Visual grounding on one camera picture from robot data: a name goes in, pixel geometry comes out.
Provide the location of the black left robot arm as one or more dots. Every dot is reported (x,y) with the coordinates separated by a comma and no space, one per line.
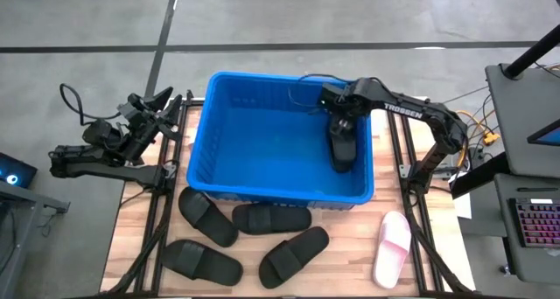
(109,170)

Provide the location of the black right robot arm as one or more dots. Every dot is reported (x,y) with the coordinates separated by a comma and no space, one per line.
(407,109)

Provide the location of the black aluminium table frame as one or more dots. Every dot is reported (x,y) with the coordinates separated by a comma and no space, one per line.
(152,229)

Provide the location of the grey side desk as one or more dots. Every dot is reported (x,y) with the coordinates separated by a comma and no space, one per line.
(26,196)

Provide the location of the black foam slide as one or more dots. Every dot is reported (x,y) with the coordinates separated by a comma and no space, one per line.
(207,216)
(342,155)
(291,257)
(197,260)
(271,219)

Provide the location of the pink foam slide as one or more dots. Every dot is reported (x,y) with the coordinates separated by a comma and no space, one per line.
(391,251)

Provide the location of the blue plastic bin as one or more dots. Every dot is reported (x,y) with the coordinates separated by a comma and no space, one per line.
(271,155)

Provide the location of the grey metal bracket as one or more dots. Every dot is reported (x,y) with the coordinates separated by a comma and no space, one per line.
(403,171)

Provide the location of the white paper sheet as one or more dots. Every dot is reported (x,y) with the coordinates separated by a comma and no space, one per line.
(464,205)

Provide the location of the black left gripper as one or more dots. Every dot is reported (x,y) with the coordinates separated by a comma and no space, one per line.
(142,120)

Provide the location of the black framed screen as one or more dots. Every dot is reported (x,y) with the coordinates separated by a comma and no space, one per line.
(549,136)

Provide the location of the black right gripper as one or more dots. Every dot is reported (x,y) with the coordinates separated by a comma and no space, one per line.
(345,115)

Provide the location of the grey desk top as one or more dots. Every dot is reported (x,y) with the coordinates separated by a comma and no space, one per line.
(534,264)
(516,115)

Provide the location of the thick black pole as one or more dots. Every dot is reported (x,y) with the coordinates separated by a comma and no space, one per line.
(531,52)

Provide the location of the computer case with blue light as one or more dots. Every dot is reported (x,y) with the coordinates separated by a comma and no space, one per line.
(22,170)

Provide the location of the black desk bar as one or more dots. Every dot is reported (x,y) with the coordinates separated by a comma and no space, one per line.
(477,176)

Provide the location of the backlit keyboard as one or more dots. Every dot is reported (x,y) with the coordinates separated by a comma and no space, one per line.
(538,222)

